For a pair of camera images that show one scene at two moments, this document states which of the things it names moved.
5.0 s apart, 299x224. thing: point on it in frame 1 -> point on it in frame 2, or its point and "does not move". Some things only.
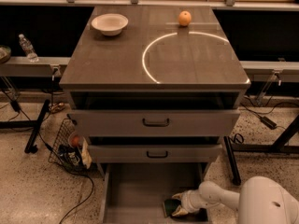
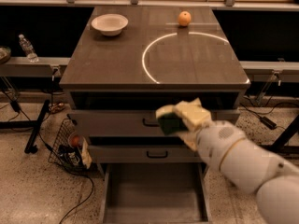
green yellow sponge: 170,205 -> 170,119
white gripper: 188,203 -> 218,144
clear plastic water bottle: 29,49 does not move
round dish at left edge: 5,53 does not move
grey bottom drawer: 135,192 does not move
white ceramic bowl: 110,24 does not move
